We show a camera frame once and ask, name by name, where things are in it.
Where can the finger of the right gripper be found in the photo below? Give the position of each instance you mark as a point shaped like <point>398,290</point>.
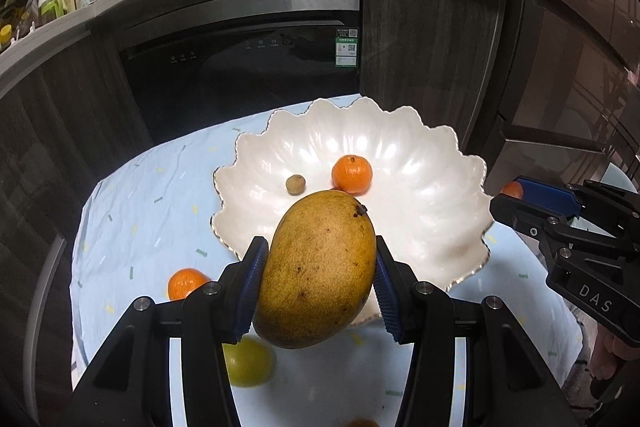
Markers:
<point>552,198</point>
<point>520,216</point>

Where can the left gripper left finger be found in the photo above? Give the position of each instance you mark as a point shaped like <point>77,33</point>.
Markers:
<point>127,381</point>

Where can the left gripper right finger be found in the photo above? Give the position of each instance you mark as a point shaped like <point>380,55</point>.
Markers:
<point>507,382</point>

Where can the red-brown jujube date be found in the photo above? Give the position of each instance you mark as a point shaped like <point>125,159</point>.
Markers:
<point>513,189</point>

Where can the orange tangerine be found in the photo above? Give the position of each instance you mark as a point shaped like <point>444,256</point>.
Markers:
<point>183,282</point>
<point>352,174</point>

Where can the yellow-brown mango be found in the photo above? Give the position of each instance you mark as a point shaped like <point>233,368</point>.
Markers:
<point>319,271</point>

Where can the brown longan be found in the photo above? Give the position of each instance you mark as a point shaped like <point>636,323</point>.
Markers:
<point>295,184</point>

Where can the person's hand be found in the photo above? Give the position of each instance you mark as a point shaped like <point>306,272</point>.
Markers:
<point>607,351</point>

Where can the white scalloped ceramic bowl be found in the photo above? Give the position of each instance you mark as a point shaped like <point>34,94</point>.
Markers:
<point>426,199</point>

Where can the green apple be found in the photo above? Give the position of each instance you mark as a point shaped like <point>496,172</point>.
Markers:
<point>250,362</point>

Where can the small orange kumquat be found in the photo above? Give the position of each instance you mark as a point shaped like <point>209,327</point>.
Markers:
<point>362,422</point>

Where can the light blue patterned tablecloth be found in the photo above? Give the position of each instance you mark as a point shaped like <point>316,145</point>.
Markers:
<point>150,218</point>

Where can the dark wood cabinet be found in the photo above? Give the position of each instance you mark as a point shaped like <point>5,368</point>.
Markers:
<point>432,55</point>

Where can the green energy label sticker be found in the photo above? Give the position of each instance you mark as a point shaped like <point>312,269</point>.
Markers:
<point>346,47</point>

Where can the black built-in dishwasher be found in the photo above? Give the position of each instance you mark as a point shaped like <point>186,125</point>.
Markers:
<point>225,59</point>

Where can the green-lidded jar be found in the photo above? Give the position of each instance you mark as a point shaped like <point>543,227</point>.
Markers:
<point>50,10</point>

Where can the black wire condiment rack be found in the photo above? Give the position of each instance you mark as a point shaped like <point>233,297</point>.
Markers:
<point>18,19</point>

